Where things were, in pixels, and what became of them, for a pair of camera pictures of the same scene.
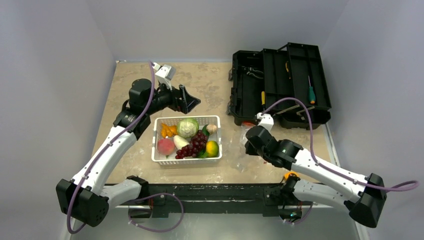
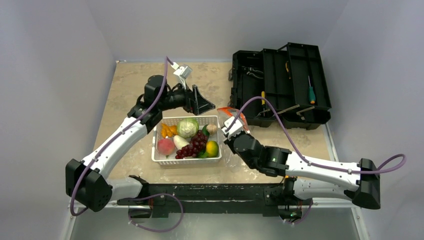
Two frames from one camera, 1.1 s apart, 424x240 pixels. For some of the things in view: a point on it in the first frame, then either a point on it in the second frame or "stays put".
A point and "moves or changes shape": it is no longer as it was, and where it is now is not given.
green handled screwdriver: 311,93 stays put
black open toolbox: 258,79 stays put
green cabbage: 187,128 stays put
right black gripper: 251,142 -> 234,139
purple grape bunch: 197,143 stays put
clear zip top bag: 243,161 moves or changes shape
